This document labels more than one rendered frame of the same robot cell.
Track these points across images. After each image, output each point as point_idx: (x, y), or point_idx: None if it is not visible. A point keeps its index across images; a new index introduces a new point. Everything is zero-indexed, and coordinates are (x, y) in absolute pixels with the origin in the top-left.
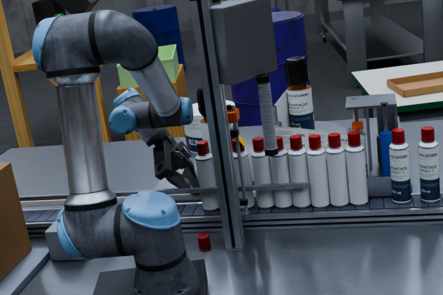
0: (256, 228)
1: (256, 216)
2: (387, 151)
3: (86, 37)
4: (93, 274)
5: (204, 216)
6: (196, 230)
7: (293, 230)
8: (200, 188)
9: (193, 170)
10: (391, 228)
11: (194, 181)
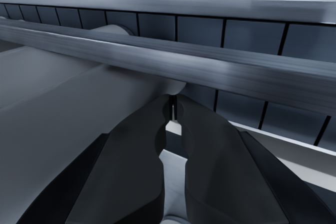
0: None
1: None
2: None
3: None
4: None
5: (178, 8)
6: None
7: None
8: (92, 41)
9: (65, 170)
10: None
11: (130, 123)
